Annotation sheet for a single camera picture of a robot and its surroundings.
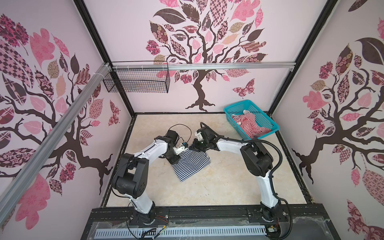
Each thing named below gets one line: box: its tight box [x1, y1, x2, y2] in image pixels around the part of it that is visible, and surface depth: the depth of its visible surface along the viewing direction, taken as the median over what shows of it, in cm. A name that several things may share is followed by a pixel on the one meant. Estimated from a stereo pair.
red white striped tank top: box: [231, 112, 272, 139], surface depth 109 cm
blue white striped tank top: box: [172, 146, 211, 182], surface depth 91 cm
